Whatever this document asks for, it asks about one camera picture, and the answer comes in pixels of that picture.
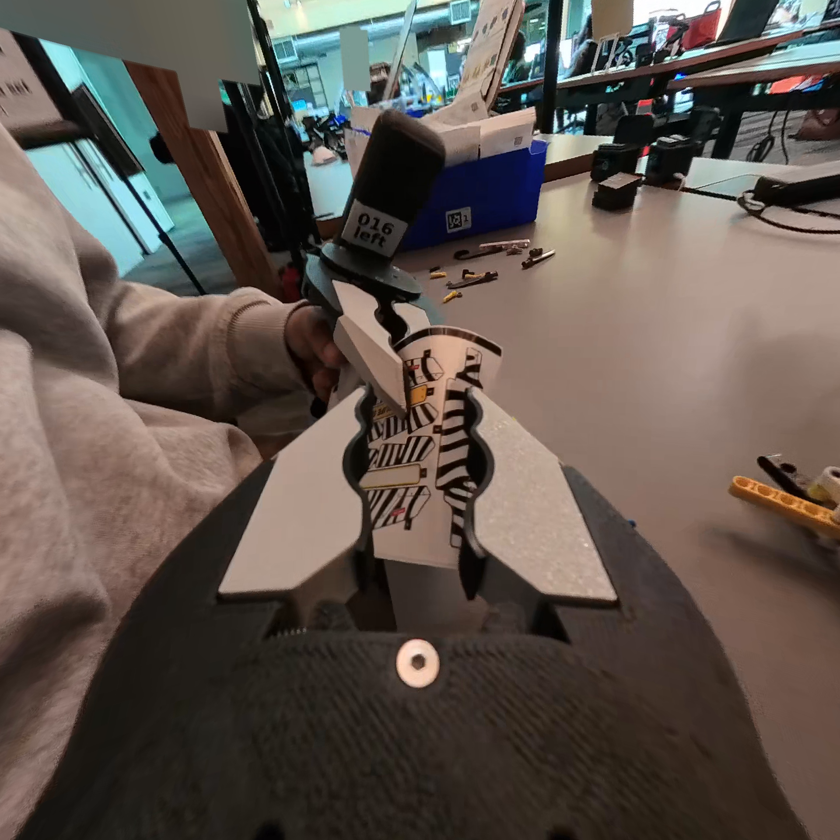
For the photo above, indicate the black power brick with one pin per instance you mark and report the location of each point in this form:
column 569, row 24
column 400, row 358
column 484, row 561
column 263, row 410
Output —
column 797, row 184

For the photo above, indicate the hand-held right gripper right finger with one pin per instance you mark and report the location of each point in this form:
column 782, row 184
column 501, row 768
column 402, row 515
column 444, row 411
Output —
column 538, row 518

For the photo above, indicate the white paper packets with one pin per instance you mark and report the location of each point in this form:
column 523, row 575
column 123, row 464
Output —
column 485, row 134

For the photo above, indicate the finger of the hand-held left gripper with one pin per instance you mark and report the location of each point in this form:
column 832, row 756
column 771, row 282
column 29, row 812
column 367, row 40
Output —
column 367, row 348
column 413, row 321

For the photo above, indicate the wooden-edged background desk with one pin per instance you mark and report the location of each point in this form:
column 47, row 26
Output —
column 689, row 62

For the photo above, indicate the blue plastic bin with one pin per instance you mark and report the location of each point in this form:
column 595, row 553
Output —
column 485, row 190

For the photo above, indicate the person's grey sweatshirt torso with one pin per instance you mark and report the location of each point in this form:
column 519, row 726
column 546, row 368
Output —
column 65, row 459

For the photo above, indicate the zebra striped sticker sheet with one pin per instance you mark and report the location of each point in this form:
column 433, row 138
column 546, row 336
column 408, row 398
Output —
column 426, row 472

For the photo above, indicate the red bag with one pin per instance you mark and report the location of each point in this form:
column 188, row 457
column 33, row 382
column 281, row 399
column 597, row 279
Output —
column 702, row 26

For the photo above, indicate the black box device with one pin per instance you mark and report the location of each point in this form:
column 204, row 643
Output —
column 613, row 157
column 669, row 161
column 617, row 190

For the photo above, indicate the person's left hand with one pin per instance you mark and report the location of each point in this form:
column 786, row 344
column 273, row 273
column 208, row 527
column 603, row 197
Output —
column 308, row 341

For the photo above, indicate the wooden post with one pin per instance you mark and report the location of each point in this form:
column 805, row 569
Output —
column 210, row 197

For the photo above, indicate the printed cardboard box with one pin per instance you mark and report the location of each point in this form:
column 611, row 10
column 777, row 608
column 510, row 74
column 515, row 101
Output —
column 492, row 52

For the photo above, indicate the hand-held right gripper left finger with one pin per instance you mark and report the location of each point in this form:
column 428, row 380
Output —
column 302, row 499

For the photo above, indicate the person's left forearm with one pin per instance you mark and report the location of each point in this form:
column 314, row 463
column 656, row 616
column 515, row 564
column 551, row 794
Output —
column 197, row 354

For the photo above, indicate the partly built lego model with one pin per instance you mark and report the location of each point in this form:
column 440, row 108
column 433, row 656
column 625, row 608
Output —
column 787, row 502

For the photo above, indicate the scattered small lego pieces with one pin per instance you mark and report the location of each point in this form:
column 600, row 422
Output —
column 472, row 279

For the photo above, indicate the white printed sign board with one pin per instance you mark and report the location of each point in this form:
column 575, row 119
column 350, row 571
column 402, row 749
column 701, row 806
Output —
column 26, row 85

